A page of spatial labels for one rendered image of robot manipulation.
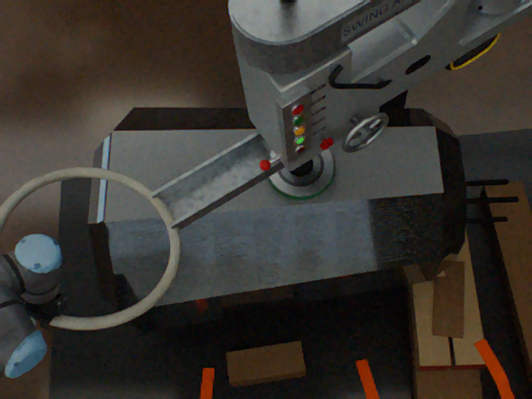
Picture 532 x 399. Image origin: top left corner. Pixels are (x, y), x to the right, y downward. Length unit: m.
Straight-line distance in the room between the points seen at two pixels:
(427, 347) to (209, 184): 1.15
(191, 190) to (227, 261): 0.40
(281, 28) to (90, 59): 2.30
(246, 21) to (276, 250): 0.99
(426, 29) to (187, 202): 0.79
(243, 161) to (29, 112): 1.81
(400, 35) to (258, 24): 0.48
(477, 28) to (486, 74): 1.45
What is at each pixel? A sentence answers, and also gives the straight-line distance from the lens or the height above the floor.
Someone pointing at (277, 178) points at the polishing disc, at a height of 0.88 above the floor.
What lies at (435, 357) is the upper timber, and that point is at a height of 0.22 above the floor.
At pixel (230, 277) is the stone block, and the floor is 0.65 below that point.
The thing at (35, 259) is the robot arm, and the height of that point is 1.55.
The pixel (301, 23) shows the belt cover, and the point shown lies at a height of 1.69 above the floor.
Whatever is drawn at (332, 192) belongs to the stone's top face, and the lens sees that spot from 2.23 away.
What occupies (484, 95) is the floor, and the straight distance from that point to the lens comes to 3.44.
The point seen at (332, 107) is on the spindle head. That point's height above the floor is 1.34.
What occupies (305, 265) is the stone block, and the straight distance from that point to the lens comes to 2.31.
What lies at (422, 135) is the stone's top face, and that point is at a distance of 2.34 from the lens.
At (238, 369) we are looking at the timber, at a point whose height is 0.14.
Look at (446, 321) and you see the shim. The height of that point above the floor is 0.23.
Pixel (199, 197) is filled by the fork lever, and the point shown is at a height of 1.08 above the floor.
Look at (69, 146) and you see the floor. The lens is 3.46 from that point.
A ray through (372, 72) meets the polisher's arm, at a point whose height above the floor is 1.38.
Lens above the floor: 2.86
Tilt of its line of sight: 66 degrees down
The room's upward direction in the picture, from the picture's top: 11 degrees counter-clockwise
